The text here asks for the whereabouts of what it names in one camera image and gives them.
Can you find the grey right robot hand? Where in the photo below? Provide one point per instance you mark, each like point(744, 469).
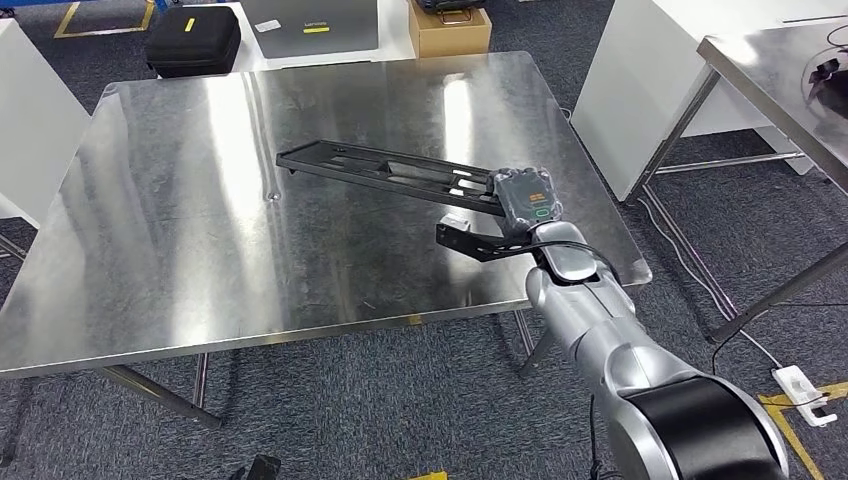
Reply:
point(526, 199)

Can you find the black plastic panel part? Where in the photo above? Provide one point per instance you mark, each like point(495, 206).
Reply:
point(305, 159)

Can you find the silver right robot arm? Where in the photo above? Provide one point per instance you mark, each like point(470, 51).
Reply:
point(583, 311)

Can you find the white panel board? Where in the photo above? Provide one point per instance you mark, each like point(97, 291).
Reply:
point(629, 86)
point(33, 132)

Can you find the brown cardboard box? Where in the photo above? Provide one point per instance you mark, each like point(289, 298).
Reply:
point(450, 40)

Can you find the black tool case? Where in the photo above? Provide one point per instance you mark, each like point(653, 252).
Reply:
point(450, 5)

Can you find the grey laptop computer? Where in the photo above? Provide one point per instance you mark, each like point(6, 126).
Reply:
point(331, 40)

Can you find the black bag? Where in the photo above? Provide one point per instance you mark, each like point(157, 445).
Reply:
point(836, 93)

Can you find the white power strip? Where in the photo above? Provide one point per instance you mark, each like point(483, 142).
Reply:
point(798, 391)

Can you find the black bulky object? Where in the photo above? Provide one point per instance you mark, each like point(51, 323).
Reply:
point(192, 46)

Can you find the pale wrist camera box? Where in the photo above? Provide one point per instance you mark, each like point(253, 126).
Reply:
point(456, 222)

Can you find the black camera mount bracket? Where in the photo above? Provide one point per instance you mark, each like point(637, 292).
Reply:
point(464, 242)

